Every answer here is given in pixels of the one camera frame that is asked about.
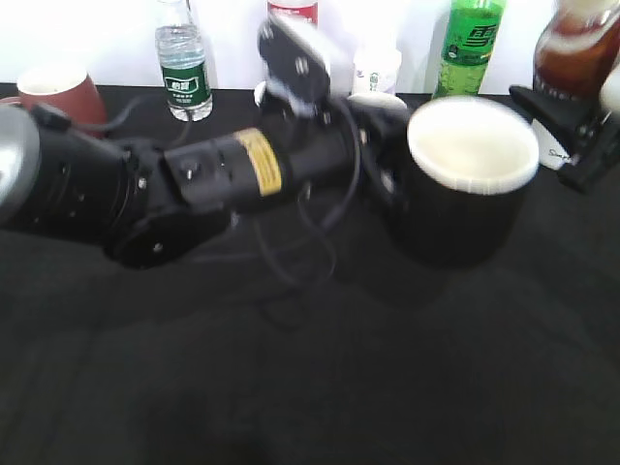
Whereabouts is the grey mug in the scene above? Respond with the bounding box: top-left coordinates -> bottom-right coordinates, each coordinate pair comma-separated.
347,91 -> 408,112

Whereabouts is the cola bottle red label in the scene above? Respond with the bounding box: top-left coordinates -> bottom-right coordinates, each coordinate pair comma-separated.
266,0 -> 319,26

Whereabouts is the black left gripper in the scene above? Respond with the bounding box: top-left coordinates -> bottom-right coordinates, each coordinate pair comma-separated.
333,99 -> 412,218

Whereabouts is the orange nescafe coffee bottle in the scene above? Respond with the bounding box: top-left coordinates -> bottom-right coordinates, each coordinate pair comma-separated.
533,0 -> 619,101

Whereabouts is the green sprite bottle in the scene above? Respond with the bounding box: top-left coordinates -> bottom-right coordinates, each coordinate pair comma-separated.
432,0 -> 507,99

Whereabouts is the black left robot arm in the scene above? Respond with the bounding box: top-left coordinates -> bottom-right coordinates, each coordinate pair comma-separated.
1,101 -> 411,269

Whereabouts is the black mug white interior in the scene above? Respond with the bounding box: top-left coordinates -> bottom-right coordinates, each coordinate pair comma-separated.
386,96 -> 539,267

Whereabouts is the maroon mug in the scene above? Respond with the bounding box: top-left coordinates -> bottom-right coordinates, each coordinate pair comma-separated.
1,62 -> 108,139

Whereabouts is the water bottle green label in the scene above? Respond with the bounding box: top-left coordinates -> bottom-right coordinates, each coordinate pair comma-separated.
155,1 -> 213,122

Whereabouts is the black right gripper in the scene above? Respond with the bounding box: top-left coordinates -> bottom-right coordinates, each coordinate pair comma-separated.
509,85 -> 619,194

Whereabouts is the small white drink bottle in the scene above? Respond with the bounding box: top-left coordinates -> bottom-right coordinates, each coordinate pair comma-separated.
352,47 -> 402,95

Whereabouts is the yellow paper cup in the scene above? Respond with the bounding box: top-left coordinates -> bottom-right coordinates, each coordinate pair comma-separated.
253,80 -> 266,108

